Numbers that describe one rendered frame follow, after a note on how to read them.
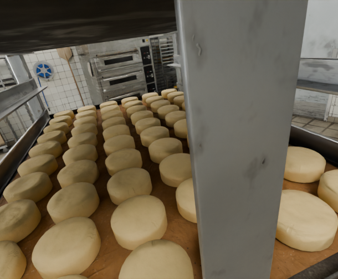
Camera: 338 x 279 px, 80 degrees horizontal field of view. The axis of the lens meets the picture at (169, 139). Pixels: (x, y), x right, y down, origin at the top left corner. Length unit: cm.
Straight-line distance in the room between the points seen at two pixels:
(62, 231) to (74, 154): 15
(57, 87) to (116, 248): 556
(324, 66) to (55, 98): 561
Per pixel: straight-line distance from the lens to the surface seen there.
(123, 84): 505
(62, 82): 572
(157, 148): 29
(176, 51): 69
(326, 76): 30
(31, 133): 54
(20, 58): 67
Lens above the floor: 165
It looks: 26 degrees down
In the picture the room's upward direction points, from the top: 9 degrees counter-clockwise
